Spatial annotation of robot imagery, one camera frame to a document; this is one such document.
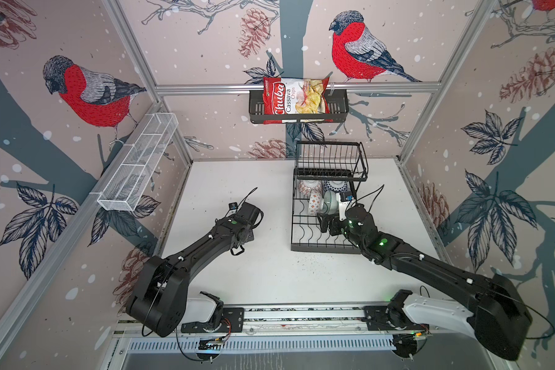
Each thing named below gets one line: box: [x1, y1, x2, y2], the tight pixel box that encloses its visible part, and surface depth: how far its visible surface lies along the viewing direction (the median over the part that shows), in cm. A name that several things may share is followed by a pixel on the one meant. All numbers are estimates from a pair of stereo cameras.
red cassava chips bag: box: [262, 77, 333, 125], surface depth 89 cm
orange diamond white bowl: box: [308, 189, 325, 216], surface depth 94 cm
